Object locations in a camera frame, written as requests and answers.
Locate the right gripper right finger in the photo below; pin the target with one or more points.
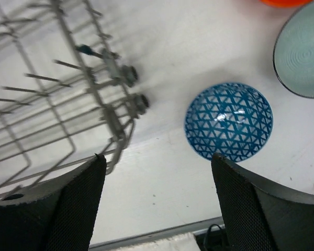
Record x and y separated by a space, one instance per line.
260 214

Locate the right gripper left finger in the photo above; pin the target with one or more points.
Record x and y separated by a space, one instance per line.
58 214

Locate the red patterned white bowl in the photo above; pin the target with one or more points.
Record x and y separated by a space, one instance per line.
231 119

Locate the grey wire dish rack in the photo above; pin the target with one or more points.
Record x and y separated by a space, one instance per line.
64 93

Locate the pale green ceramic bowl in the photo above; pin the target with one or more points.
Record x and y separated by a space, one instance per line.
293 54

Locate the orange plastic bowl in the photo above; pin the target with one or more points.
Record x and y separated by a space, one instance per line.
285 3

